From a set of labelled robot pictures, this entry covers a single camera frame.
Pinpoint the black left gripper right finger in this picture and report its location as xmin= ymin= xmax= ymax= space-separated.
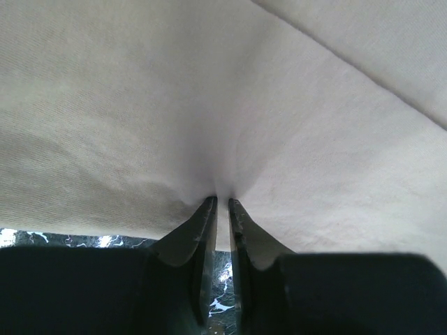
xmin=228 ymin=199 xmax=446 ymax=334

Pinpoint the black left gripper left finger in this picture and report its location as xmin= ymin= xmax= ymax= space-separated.
xmin=1 ymin=197 xmax=217 ymax=334

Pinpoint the beige t shirt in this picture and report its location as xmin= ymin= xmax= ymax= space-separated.
xmin=1 ymin=1 xmax=446 ymax=268

